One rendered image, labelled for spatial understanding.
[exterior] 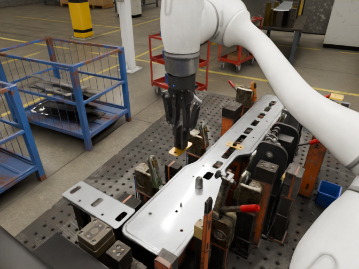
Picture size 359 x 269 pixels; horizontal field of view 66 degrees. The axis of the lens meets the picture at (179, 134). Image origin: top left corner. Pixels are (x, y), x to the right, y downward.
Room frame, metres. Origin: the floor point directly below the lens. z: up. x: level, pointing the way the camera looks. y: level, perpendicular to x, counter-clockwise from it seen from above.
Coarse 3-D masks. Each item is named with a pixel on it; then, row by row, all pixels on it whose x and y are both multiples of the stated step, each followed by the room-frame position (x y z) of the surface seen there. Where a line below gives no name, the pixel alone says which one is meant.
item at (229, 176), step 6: (216, 174) 0.63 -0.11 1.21; (228, 174) 0.63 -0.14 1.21; (222, 180) 0.61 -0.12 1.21; (228, 180) 0.60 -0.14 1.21; (222, 186) 0.61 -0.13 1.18; (228, 186) 0.61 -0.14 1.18; (222, 192) 0.61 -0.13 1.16; (216, 198) 0.62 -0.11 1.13; (222, 198) 0.61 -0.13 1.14; (216, 204) 0.62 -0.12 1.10; (222, 204) 0.62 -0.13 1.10; (216, 210) 0.62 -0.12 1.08
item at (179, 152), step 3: (180, 144) 0.72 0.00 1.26; (189, 144) 0.73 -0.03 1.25; (174, 147) 0.71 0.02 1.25; (177, 147) 0.71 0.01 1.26; (180, 147) 0.70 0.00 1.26; (186, 147) 0.71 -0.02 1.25; (171, 150) 0.70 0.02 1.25; (174, 150) 0.70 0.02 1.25; (177, 150) 0.70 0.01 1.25; (180, 150) 0.70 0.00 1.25; (183, 150) 0.70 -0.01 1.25; (171, 153) 0.68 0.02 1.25; (174, 153) 0.68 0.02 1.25; (177, 153) 0.68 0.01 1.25; (180, 153) 0.68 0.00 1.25; (177, 156) 0.67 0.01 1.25
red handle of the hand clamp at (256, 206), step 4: (248, 204) 0.59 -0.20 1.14; (252, 204) 0.58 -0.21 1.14; (256, 204) 0.58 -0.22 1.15; (224, 208) 0.62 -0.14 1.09; (228, 208) 0.61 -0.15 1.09; (232, 208) 0.60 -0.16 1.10; (236, 208) 0.60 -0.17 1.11; (240, 208) 0.59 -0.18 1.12; (244, 208) 0.58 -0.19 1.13; (248, 208) 0.57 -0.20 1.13; (252, 208) 0.57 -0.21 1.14; (256, 208) 0.57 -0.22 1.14; (220, 212) 0.62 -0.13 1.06
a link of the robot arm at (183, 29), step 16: (176, 0) 0.67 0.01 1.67; (192, 0) 0.67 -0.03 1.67; (160, 16) 0.71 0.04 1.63; (176, 16) 0.66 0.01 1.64; (192, 16) 0.67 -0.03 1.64; (208, 16) 0.71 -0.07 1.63; (176, 32) 0.66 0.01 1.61; (192, 32) 0.67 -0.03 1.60; (208, 32) 0.71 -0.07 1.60; (176, 48) 0.67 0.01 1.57; (192, 48) 0.67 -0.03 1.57
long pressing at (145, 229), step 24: (264, 96) 1.69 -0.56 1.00; (240, 120) 1.36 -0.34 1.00; (264, 120) 1.36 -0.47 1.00; (216, 144) 1.11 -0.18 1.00; (240, 144) 1.11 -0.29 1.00; (192, 168) 0.93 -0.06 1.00; (168, 192) 0.78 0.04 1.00; (192, 192) 0.78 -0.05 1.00; (216, 192) 0.78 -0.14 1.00; (144, 216) 0.67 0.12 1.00; (168, 216) 0.67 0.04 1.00; (192, 216) 0.67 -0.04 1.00; (144, 240) 0.57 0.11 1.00; (168, 240) 0.57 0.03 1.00; (192, 240) 0.58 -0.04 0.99
